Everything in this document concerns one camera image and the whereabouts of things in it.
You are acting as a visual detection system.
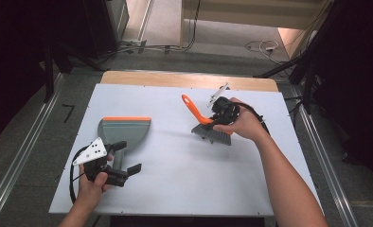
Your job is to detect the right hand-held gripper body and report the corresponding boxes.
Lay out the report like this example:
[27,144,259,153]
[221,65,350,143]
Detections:
[205,81,241,126]

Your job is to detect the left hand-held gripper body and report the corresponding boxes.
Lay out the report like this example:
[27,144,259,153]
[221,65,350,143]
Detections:
[72,136,130,188]

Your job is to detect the grey dustpan with orange edge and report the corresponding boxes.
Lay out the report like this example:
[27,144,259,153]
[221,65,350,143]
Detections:
[97,116,152,171]

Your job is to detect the orange brush with grey bristles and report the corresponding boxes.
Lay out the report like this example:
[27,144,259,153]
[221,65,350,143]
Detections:
[181,93,234,148]

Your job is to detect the person's right hand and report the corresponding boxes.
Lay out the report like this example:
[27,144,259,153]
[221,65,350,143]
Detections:
[212,96,272,144]

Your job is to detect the person's left hand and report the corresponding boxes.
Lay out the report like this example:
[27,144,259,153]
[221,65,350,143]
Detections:
[76,153,114,211]

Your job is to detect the white board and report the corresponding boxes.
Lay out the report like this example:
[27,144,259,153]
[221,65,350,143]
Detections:
[47,82,322,218]

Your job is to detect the wooden table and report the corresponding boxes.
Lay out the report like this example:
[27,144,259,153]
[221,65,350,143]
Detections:
[99,70,280,94]

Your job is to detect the black stand leg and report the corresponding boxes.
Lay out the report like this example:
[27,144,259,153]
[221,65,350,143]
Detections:
[253,3,344,79]

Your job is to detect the black metal stand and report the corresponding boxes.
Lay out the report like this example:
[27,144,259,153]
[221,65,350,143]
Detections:
[42,42,56,104]

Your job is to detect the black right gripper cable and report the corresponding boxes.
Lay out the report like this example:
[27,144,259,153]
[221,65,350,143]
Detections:
[237,101,272,137]

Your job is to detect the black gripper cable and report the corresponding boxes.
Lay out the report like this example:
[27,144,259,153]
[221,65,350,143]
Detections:
[237,101,272,137]
[68,145,89,205]

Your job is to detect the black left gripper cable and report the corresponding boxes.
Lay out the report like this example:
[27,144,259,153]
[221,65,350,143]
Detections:
[68,145,89,205]

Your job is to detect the metal floor rail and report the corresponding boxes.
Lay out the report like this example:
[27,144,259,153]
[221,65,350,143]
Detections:
[0,71,66,227]
[290,84,361,227]

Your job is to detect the white cable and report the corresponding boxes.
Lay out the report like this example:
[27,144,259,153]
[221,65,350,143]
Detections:
[244,39,282,65]

